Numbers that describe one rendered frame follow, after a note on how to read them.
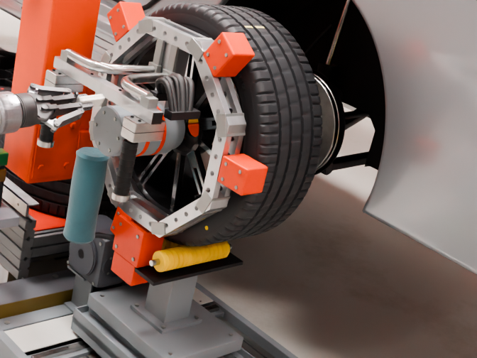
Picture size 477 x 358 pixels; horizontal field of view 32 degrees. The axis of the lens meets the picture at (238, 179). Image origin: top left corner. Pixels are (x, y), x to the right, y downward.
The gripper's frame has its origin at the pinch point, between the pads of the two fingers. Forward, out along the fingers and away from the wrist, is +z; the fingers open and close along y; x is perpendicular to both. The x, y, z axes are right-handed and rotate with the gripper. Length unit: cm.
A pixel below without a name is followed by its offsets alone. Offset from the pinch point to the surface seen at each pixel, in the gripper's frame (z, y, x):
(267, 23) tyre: 52, 4, -19
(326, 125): 78, -17, 3
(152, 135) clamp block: 8.3, -14.3, -3.0
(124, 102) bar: 6.6, -3.7, -2.9
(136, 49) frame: 31.6, 20.8, 7.0
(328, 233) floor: 194, -9, 117
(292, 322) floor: 111, -47, 90
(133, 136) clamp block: 2.9, -13.6, -3.2
